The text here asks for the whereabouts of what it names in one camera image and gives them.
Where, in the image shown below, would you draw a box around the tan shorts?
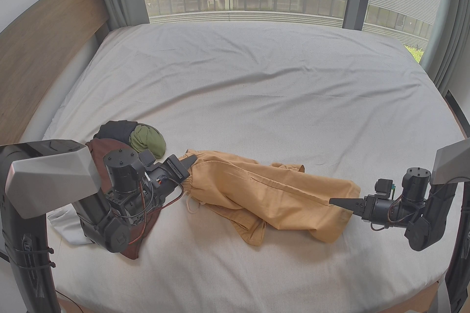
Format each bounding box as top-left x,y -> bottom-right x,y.
184,149 -> 362,247

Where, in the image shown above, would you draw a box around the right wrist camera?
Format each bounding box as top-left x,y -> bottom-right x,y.
375,178 -> 396,199

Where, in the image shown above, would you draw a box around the green garment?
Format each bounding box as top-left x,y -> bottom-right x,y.
129,124 -> 166,160

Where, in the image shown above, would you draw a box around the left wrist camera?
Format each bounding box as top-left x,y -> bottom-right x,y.
138,150 -> 158,173

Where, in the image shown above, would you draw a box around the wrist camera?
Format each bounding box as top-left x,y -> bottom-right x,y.
375,178 -> 396,199
138,150 -> 158,173

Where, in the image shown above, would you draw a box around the black garment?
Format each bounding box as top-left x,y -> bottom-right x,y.
94,120 -> 142,142

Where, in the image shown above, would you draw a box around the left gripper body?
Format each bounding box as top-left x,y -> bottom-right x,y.
143,154 -> 191,208

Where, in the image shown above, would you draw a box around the pale grey garment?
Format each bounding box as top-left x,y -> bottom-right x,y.
48,207 -> 92,245

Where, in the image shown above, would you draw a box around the bed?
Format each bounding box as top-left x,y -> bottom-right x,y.
0,0 -> 470,313

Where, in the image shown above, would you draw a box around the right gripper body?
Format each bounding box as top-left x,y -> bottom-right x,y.
362,195 -> 393,224

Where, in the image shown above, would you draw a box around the brown garment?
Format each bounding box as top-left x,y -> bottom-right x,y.
86,138 -> 162,261

